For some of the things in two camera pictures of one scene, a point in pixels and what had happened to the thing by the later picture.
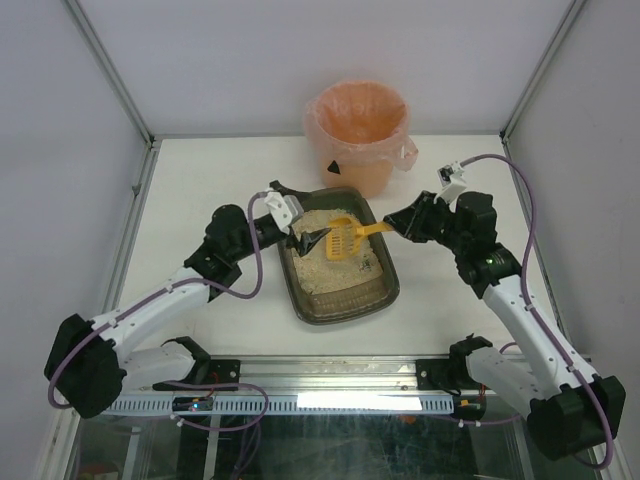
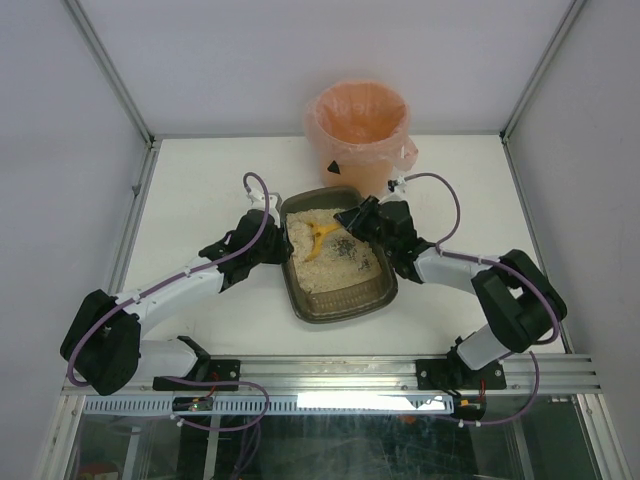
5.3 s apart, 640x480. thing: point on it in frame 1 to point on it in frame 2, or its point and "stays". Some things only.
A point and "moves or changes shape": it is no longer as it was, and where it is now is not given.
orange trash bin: [355, 128] stays
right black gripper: [420, 216] to [368, 220]
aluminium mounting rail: [341, 376] stays
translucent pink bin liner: [360, 123] stays
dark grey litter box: [350, 274] stays
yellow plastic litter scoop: [342, 234] moves or changes shape
